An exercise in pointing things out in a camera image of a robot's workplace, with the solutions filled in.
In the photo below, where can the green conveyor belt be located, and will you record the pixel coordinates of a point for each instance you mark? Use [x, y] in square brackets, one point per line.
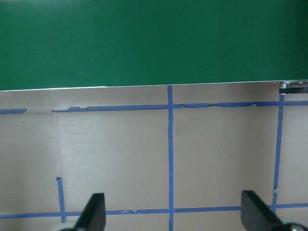
[51, 44]

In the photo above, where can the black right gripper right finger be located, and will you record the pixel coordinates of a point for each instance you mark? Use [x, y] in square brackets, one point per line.
[257, 216]

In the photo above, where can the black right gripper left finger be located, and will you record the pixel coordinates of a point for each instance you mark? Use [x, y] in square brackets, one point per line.
[93, 217]

